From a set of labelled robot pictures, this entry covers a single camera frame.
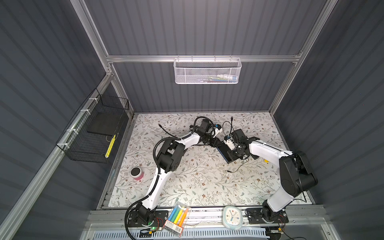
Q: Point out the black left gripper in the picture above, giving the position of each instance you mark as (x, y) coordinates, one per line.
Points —
(215, 142)

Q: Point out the black ribbed network switch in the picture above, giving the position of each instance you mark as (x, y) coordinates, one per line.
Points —
(225, 151)

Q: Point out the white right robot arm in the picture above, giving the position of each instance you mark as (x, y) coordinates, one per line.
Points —
(296, 173)

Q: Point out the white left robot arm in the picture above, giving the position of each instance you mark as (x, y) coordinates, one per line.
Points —
(167, 155)

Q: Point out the small mint desk clock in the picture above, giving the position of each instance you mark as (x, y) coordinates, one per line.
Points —
(232, 218)

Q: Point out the pink tape roll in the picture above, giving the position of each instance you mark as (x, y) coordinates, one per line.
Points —
(137, 173)

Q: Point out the pack of coloured markers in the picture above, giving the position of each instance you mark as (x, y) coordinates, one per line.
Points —
(176, 221)

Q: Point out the white wire mesh basket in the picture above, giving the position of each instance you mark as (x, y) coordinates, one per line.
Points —
(210, 71)

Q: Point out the black wire wall basket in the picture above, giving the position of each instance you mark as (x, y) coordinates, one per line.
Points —
(87, 138)

